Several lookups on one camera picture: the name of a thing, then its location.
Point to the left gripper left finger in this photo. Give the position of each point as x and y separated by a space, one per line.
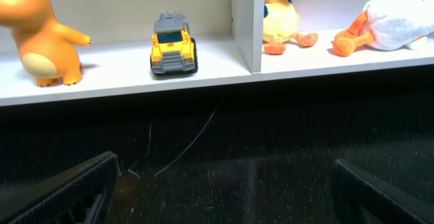
61 197

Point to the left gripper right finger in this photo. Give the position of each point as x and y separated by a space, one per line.
366 197

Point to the white shelf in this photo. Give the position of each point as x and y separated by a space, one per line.
118 68

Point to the orange dinosaur toy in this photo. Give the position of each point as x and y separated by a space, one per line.
40 40

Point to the white plush goose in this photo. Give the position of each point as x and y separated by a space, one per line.
393 23

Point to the grey and yellow toy truck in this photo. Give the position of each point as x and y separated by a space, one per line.
173 47

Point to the yellow plush duck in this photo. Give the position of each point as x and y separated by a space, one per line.
279 17

